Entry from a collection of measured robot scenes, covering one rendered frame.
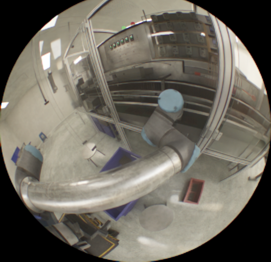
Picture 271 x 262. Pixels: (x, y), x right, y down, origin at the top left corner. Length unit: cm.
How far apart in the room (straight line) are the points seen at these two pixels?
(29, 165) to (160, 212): 89
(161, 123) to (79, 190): 29
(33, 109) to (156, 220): 557
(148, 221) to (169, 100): 90
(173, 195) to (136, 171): 98
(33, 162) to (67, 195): 25
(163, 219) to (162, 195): 35
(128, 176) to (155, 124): 19
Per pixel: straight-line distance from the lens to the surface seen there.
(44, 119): 524
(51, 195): 22
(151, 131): 28
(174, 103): 28
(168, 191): 110
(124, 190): 15
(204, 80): 92
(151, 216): 86
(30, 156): 41
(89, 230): 40
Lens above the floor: 108
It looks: 40 degrees down
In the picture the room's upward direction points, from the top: 14 degrees counter-clockwise
